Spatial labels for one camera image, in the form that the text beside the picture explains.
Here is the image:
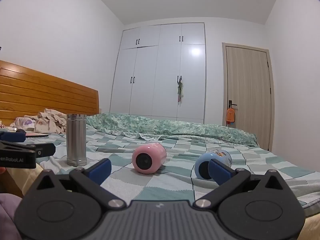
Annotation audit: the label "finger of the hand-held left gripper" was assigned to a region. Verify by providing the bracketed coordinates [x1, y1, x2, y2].
[34, 143, 56, 158]
[0, 131, 27, 143]

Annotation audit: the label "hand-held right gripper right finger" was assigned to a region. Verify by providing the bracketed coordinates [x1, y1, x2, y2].
[195, 159, 286, 209]

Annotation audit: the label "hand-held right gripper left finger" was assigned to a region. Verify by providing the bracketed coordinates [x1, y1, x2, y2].
[37, 158, 127, 209]

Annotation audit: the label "blue printed cup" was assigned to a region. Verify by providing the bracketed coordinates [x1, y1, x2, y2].
[194, 149, 232, 180]

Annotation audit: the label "pink cup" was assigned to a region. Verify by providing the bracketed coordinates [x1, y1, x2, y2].
[132, 142, 167, 175]

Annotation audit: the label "stainless steel cup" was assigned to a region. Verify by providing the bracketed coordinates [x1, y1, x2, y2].
[66, 114, 87, 166]

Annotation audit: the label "purple printed cloth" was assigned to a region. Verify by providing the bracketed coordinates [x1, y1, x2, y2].
[9, 116, 36, 132]

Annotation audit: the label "beige mattress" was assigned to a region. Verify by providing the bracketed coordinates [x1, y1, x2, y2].
[0, 164, 320, 240]

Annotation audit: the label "cream floral clothes pile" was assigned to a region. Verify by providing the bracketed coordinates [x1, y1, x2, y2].
[34, 108, 68, 134]

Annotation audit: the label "checkered bed sheet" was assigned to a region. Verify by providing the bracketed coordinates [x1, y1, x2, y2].
[0, 127, 320, 216]

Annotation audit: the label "wooden headboard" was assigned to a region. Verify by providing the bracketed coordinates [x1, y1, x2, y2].
[0, 60, 99, 127]

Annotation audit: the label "orange hanging pouch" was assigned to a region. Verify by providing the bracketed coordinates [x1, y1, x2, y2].
[225, 107, 237, 125]

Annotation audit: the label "green floral quilt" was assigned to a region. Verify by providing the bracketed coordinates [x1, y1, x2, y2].
[86, 112, 259, 147]

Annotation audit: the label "light wooden door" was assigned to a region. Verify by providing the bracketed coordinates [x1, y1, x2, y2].
[222, 42, 276, 153]

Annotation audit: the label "white wardrobe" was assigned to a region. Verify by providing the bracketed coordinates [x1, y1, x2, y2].
[110, 22, 207, 124]

